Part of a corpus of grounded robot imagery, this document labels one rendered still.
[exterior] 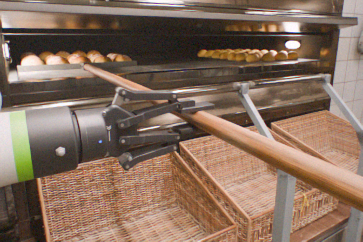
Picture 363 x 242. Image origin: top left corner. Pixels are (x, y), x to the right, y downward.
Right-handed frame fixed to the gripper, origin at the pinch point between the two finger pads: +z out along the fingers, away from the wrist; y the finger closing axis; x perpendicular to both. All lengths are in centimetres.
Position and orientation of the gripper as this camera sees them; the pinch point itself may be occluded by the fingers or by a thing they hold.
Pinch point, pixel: (194, 117)
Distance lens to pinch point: 49.9
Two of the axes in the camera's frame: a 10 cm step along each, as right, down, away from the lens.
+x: 5.0, 2.1, -8.4
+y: 0.0, 9.7, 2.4
